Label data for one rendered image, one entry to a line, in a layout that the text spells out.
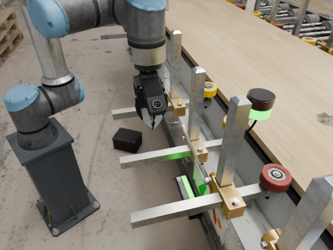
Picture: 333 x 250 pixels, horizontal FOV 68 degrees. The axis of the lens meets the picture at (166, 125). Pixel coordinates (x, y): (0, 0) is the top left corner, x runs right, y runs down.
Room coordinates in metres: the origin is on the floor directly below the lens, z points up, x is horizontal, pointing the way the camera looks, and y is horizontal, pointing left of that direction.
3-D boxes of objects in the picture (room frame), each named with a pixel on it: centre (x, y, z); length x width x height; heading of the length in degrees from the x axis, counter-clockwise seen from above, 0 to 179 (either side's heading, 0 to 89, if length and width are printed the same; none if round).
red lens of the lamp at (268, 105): (0.47, -0.21, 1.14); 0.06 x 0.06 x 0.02
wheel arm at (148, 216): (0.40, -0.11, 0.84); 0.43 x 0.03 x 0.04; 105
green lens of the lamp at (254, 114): (0.47, -0.21, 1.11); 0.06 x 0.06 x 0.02
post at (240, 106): (0.46, -0.16, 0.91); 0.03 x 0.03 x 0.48; 15
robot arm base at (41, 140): (0.95, 0.65, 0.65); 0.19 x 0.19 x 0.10
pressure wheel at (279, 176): (0.45, -0.30, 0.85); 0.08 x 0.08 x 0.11
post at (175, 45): (0.94, -0.04, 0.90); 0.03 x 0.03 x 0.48; 15
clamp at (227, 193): (0.43, -0.17, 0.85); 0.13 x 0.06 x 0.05; 15
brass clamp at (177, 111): (0.92, -0.04, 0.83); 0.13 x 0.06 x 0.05; 15
